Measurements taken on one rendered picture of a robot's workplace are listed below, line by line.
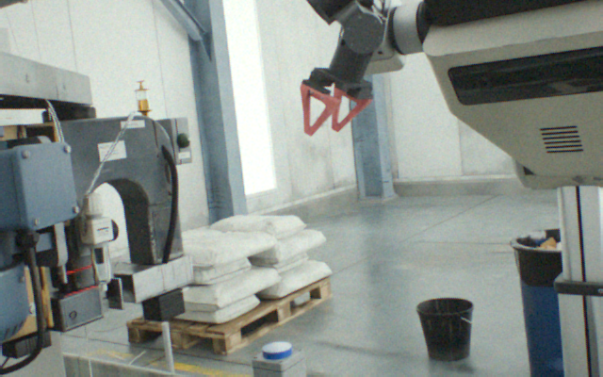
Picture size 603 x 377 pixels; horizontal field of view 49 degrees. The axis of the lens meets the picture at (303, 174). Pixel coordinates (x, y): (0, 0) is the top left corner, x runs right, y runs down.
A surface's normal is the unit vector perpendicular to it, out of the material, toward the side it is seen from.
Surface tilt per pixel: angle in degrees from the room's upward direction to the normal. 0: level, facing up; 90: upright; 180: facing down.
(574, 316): 90
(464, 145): 90
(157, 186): 90
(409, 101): 90
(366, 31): 102
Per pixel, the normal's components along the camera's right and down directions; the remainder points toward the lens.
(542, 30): -0.44, -0.68
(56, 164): 0.98, -0.09
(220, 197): -0.57, 0.13
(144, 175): 0.82, -0.04
